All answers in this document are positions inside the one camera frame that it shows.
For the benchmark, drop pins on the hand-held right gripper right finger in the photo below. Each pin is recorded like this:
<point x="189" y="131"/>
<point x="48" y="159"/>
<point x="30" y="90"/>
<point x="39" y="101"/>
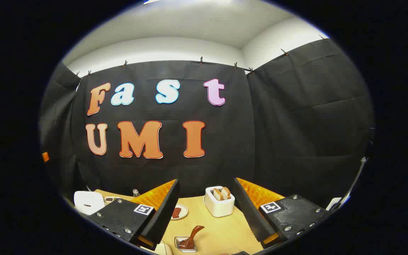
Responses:
<point x="248" y="212"/>

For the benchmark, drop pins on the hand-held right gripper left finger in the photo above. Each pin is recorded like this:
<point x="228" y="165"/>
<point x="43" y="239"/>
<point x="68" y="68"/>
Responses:
<point x="161" y="216"/>

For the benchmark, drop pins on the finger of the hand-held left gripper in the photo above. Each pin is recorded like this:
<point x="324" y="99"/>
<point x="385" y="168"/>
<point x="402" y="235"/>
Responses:
<point x="45" y="157"/>

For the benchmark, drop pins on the brown wooden spoon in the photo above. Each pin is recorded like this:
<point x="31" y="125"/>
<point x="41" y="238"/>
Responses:
<point x="191" y="237"/>

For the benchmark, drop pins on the white rice cooker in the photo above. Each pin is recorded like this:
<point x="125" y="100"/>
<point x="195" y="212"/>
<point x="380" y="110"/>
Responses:
<point x="88" y="202"/>

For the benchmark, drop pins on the white round plate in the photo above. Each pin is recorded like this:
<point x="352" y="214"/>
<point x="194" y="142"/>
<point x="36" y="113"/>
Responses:
<point x="184" y="211"/>

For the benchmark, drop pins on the white toaster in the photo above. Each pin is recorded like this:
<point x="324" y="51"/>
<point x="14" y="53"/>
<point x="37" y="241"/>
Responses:
<point x="220" y="209"/>

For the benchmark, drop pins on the toast slice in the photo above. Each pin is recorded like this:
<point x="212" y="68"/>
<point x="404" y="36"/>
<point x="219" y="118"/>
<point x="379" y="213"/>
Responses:
<point x="217" y="194"/>
<point x="226" y="192"/>

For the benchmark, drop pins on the clear plastic water bottle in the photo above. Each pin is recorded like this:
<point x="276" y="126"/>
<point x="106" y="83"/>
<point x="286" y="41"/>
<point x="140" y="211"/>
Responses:
<point x="136" y="193"/>

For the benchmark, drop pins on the small white condiment tray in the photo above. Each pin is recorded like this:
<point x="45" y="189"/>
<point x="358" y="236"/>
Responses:
<point x="109" y="199"/>

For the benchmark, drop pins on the black backdrop cloth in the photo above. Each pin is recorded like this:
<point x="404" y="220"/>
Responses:
<point x="289" y="124"/>

